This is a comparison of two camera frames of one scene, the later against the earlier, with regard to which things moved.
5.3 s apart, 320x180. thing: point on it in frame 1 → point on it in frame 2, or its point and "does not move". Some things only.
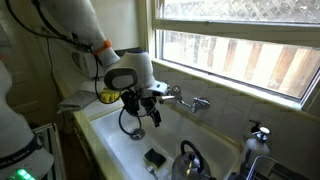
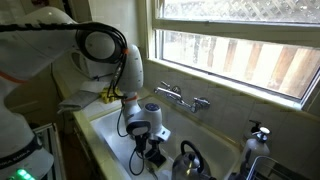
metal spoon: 151,170 does not move
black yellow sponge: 155,159 does not move
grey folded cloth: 77,101 does not move
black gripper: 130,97 → 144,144
